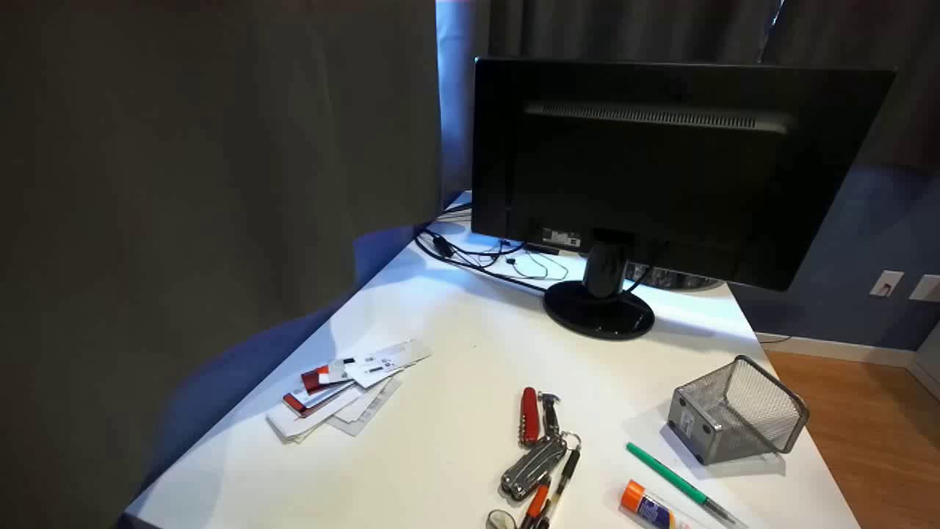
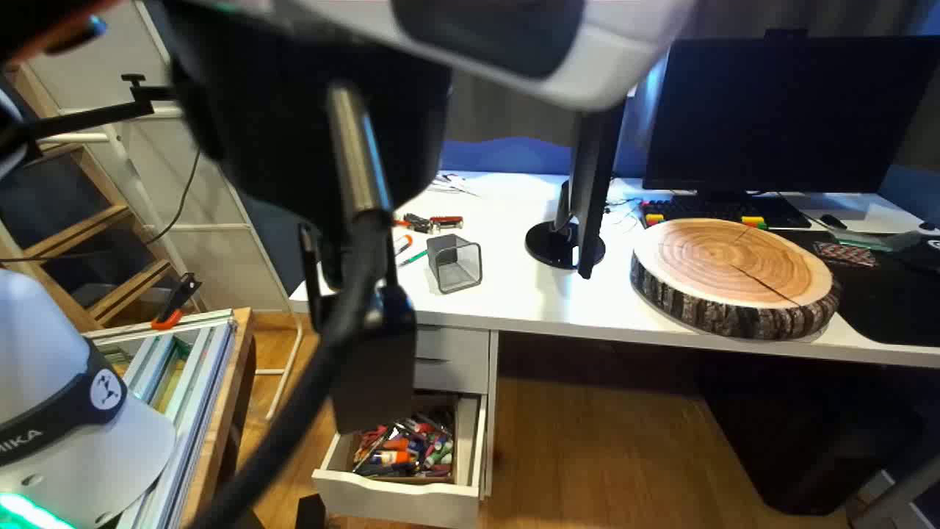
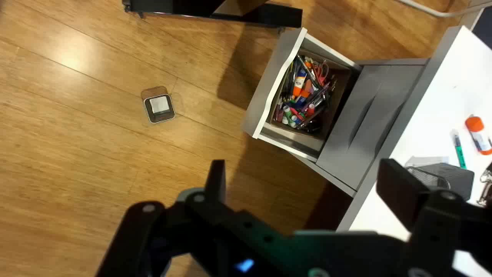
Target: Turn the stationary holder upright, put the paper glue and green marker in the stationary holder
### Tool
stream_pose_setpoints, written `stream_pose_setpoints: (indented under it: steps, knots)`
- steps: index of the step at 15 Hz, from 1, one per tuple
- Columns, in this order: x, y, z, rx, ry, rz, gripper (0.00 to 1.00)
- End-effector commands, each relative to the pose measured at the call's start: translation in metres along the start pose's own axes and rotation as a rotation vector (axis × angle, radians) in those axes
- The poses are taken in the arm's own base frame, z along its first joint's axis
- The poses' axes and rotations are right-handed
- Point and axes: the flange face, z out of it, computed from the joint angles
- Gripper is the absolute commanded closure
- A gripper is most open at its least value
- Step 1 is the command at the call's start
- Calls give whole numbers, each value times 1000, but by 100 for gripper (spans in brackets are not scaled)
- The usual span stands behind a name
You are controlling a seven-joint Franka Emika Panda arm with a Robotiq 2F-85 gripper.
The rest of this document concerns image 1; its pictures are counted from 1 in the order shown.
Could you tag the metal mesh stationery holder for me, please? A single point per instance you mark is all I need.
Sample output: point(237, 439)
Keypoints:
point(735, 414)

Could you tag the orange black pen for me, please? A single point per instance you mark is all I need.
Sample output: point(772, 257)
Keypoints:
point(548, 496)

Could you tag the white paper cards stack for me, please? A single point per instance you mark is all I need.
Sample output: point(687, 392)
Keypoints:
point(340, 390)

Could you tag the white wall outlet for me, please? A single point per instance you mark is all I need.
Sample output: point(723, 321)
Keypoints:
point(886, 285)

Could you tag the red pocket knife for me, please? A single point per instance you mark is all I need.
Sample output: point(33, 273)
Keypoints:
point(531, 418)

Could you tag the grey curtain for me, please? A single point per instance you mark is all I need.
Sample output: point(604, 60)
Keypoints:
point(178, 176)

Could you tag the orange capped glue stick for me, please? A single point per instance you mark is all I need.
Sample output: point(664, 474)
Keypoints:
point(648, 509)

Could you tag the green marker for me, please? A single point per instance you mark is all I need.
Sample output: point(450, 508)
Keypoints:
point(679, 483)

